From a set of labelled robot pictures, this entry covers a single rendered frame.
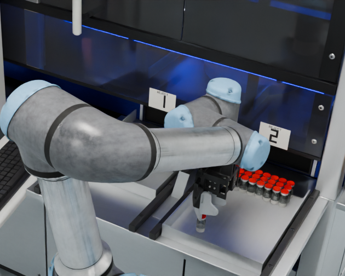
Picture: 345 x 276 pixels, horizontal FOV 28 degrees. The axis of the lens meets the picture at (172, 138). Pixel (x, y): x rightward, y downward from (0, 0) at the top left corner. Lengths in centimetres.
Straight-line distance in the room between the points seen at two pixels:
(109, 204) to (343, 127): 62
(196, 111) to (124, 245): 101
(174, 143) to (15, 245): 160
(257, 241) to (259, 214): 11
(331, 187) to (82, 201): 84
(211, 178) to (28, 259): 125
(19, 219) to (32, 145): 149
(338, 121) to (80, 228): 78
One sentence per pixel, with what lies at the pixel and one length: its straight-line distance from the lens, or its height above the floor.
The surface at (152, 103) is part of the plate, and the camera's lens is 198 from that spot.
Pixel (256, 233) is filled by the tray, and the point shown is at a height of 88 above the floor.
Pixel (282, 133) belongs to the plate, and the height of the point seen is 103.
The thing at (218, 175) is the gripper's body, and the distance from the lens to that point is 156.
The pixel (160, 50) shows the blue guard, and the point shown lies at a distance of 190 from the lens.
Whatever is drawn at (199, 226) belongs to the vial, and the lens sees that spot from 168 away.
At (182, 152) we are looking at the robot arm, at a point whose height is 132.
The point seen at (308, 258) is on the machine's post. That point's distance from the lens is 203.
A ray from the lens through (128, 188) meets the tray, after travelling 181.
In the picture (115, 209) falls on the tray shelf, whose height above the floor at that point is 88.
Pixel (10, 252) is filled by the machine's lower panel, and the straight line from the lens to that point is 272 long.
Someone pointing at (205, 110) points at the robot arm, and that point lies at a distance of 140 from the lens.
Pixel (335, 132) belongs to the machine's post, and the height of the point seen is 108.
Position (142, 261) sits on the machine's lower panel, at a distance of 233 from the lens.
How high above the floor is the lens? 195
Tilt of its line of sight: 31 degrees down
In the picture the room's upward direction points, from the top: 5 degrees clockwise
